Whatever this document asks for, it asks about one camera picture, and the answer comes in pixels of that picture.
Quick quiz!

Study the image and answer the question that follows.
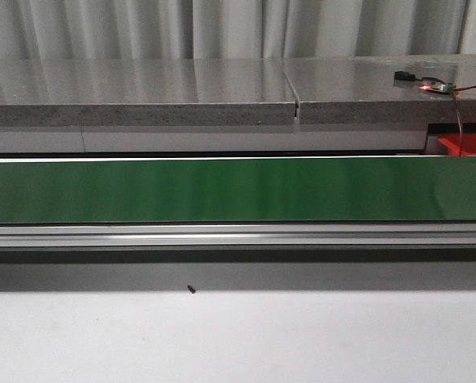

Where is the grey stone countertop left slab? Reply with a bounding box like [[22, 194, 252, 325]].
[[0, 59, 296, 127]]

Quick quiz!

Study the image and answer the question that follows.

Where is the red brown wire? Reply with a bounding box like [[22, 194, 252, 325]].
[[451, 84, 476, 157]]

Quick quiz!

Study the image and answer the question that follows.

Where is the black connector plug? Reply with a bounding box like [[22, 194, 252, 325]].
[[394, 71, 418, 82]]

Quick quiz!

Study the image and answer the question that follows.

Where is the red plastic bin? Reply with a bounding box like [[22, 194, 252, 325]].
[[438, 132, 476, 156]]

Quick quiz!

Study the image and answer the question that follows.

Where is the aluminium conveyor frame rail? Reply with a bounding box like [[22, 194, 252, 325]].
[[0, 221, 476, 250]]

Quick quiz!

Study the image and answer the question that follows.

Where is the small green circuit board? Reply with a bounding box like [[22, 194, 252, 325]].
[[418, 81, 456, 94]]

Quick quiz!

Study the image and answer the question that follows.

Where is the green conveyor belt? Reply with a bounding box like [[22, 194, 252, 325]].
[[0, 156, 476, 224]]

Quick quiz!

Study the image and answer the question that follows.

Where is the grey pleated curtain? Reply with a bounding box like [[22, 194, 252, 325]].
[[0, 1, 476, 59]]

